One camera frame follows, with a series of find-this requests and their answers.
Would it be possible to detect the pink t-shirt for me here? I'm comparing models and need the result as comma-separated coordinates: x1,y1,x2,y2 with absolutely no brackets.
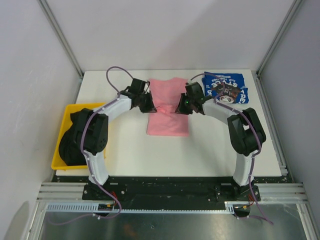
146,77,189,137

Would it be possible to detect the blue printed t-shirt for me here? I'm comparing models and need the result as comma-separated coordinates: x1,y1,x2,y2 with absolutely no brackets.
202,72,249,104

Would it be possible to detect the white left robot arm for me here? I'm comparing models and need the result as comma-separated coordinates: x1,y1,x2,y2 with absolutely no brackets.
72,78,157,200

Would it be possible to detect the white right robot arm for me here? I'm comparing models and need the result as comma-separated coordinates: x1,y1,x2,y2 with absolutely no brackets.
175,82,266,201

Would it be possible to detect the black t-shirt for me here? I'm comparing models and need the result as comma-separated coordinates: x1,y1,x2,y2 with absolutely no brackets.
58,112,87,166

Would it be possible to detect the yellow plastic bin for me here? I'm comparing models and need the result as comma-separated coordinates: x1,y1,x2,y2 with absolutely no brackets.
51,102,105,171

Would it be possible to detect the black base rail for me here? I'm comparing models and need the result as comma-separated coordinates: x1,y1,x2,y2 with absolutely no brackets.
82,176,261,205

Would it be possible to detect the aluminium frame post right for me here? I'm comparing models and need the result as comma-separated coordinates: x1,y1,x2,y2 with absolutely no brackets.
256,0,305,77

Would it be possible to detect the aluminium frame post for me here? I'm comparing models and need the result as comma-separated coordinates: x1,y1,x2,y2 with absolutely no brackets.
256,0,305,77
37,0,84,79

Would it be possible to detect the white slotted cable duct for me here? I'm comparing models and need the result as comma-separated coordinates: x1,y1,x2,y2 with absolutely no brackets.
46,201,249,214

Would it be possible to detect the aluminium side rail right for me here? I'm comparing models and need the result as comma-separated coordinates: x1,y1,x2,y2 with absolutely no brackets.
251,71,290,176

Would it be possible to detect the aluminium frame post left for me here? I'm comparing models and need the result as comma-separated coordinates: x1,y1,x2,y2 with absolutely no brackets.
37,0,84,79

